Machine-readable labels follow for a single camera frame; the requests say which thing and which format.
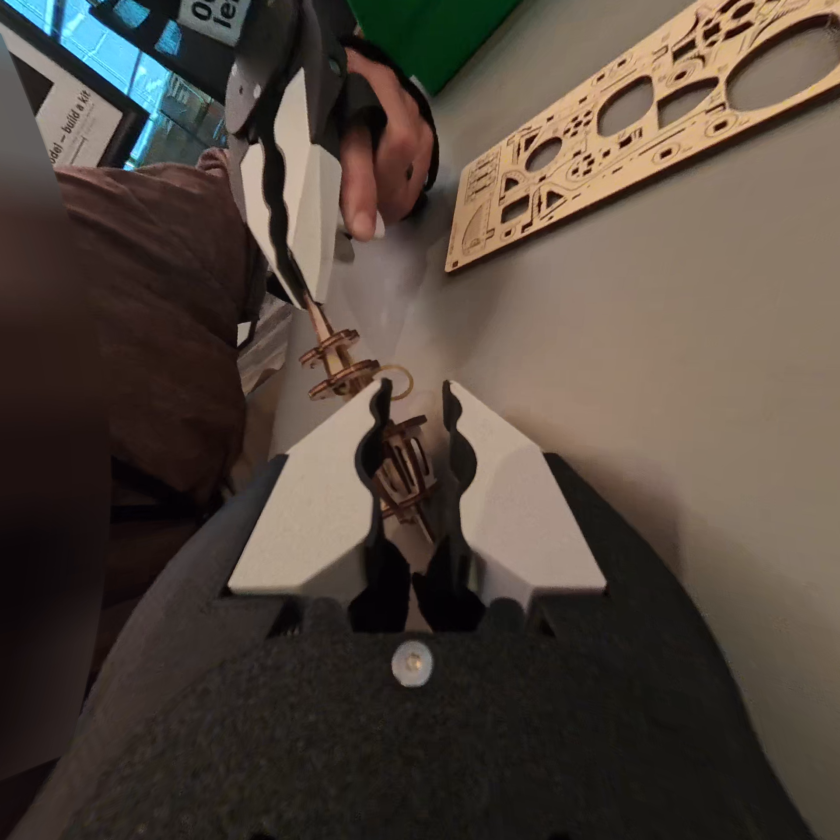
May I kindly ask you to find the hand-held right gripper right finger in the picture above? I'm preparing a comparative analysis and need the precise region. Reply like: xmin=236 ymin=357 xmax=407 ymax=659
xmin=413 ymin=379 xmax=608 ymax=630

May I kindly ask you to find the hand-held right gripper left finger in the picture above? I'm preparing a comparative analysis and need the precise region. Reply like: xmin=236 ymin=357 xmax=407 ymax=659
xmin=226 ymin=379 xmax=411 ymax=630

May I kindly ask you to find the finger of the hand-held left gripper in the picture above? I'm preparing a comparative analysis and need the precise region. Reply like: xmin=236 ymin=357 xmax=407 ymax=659
xmin=269 ymin=69 xmax=343 ymax=298
xmin=238 ymin=141 xmax=312 ymax=311

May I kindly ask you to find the wooden gear model assembly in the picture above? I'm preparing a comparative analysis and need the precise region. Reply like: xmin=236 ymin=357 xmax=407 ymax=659
xmin=298 ymin=295 xmax=439 ymax=546

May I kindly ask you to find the laser-cut wooden parts sheet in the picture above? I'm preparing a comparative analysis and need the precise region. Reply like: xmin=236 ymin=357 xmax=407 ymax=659
xmin=445 ymin=0 xmax=840 ymax=274

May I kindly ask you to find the person's left hand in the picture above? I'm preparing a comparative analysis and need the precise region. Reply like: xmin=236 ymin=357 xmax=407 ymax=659
xmin=341 ymin=49 xmax=437 ymax=240

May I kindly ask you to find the green plastic bin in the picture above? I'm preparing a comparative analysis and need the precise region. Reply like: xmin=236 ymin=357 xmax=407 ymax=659
xmin=344 ymin=0 xmax=526 ymax=96

